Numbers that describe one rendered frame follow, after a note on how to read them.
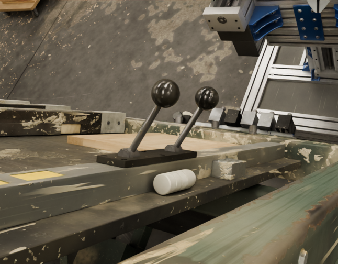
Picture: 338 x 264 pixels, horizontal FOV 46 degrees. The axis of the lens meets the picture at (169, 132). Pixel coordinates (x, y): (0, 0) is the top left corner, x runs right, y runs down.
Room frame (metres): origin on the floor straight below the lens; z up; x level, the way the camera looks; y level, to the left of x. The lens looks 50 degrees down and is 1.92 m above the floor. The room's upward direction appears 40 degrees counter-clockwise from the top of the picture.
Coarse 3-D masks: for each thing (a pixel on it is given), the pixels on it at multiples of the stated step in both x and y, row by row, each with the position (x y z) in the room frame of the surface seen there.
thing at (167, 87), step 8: (160, 80) 0.37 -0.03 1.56; (168, 80) 0.37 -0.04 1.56; (152, 88) 0.37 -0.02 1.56; (160, 88) 0.36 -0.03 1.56; (168, 88) 0.35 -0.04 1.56; (176, 88) 0.35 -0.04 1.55; (152, 96) 0.37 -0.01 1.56; (160, 96) 0.35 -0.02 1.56; (168, 96) 0.35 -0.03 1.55; (176, 96) 0.35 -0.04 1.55; (160, 104) 0.35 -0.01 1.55; (168, 104) 0.35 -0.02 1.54; (152, 112) 0.36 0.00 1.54; (152, 120) 0.36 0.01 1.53; (144, 128) 0.36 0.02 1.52; (136, 136) 0.36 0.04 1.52; (136, 144) 0.36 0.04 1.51; (120, 152) 0.36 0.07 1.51; (128, 152) 0.36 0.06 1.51; (136, 152) 0.36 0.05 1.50
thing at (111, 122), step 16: (0, 112) 0.87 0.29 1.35; (16, 112) 0.89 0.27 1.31; (32, 112) 0.90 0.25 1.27; (48, 112) 0.92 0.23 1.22; (64, 112) 0.94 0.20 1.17; (80, 112) 0.96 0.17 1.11; (96, 112) 0.98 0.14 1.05; (112, 112) 1.02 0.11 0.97; (0, 128) 0.85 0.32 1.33; (16, 128) 0.87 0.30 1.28; (32, 128) 0.88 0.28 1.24; (48, 128) 0.90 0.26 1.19; (80, 128) 0.94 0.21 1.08; (96, 128) 0.96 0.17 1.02; (112, 128) 0.98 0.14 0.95
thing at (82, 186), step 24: (264, 144) 0.53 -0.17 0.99; (48, 168) 0.34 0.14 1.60; (72, 168) 0.34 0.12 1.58; (96, 168) 0.33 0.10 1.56; (120, 168) 0.33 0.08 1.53; (144, 168) 0.34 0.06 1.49; (168, 168) 0.35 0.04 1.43; (192, 168) 0.37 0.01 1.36; (0, 192) 0.27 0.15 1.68; (24, 192) 0.28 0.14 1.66; (48, 192) 0.28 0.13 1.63; (72, 192) 0.29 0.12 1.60; (96, 192) 0.30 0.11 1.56; (120, 192) 0.31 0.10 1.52; (144, 192) 0.32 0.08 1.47; (0, 216) 0.26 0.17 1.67; (24, 216) 0.27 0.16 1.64; (48, 216) 0.27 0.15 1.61
